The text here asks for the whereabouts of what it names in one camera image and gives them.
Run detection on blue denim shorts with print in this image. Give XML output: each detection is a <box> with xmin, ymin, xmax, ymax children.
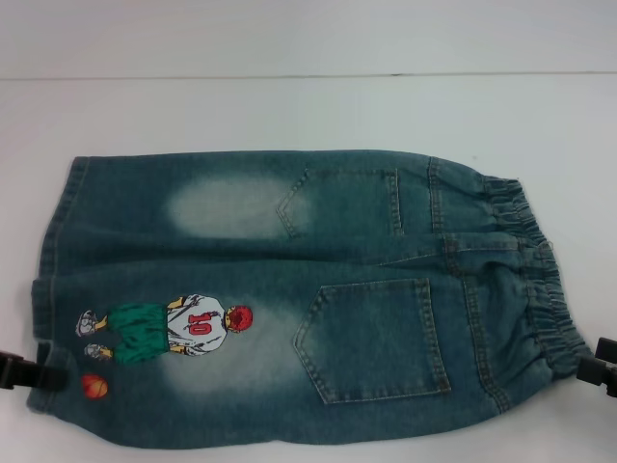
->
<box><xmin>26</xmin><ymin>149</ymin><xmax>588</xmax><ymax>435</ymax></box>

